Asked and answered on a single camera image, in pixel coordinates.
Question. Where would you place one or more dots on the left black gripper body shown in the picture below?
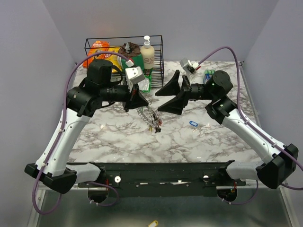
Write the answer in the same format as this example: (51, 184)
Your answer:
(135, 87)

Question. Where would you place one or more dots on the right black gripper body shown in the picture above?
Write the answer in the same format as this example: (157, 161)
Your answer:
(186, 85)

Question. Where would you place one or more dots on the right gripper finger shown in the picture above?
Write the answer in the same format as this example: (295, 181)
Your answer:
(172, 88)
(175, 105)

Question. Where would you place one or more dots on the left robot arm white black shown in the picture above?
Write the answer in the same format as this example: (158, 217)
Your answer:
(78, 108)

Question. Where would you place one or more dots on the green white snack bag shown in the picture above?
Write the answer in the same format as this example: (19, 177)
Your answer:
(145, 85)

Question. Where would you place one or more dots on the blue tag loose key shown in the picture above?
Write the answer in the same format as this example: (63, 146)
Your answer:
(196, 126)

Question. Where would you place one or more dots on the blue green sponge pack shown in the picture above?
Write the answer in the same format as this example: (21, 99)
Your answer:
(207, 75)

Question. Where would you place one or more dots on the green brown bag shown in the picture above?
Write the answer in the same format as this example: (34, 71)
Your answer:
(132, 51)

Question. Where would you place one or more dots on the yellow chips bag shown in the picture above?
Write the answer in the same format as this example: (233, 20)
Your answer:
(113, 58)

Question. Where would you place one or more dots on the cream soap pump bottle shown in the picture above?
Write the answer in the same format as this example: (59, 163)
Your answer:
(148, 52)

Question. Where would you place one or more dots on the orange razor package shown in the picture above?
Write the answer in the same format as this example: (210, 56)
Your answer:
(97, 46)

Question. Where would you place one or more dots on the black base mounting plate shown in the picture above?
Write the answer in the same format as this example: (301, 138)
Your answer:
(161, 180)

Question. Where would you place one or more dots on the yellow tag on floor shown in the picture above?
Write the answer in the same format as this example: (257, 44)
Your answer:
(153, 224)

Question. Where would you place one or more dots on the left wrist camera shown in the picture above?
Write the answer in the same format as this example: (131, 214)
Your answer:
(134, 75)

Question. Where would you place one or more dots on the black wire rack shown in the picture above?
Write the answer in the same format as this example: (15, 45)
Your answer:
(156, 42)

